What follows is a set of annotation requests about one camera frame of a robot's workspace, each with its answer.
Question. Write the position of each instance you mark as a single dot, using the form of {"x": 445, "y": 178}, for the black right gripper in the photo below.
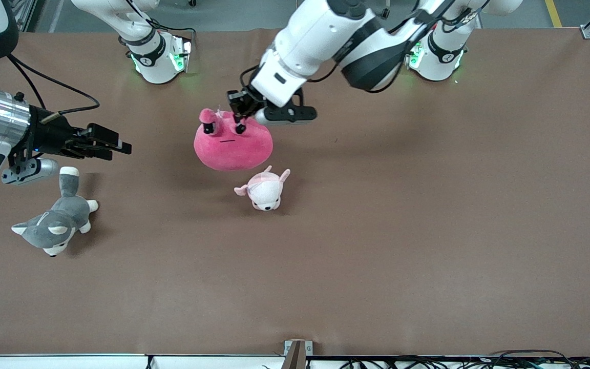
{"x": 50, "y": 135}

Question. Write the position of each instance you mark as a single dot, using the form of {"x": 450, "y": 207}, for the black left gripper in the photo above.
{"x": 242, "y": 104}

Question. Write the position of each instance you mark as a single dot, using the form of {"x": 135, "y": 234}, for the round pink plush toy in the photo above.
{"x": 233, "y": 151}

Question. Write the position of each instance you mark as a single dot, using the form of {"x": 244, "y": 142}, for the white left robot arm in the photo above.
{"x": 315, "y": 36}

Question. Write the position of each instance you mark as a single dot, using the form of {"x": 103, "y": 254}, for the small pale pink plush dog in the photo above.
{"x": 264, "y": 192}

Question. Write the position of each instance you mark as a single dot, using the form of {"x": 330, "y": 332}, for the grey white plush husky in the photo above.
{"x": 54, "y": 225}

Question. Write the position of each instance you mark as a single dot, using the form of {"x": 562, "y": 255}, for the black caster wheel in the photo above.
{"x": 386, "y": 14}

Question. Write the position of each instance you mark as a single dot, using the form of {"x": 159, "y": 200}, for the brown table cover sheet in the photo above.
{"x": 325, "y": 282}

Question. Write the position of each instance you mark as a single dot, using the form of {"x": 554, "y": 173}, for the white table edge rail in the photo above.
{"x": 69, "y": 362}

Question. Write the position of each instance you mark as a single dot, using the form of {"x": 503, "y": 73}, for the metal table edge bracket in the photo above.
{"x": 297, "y": 353}

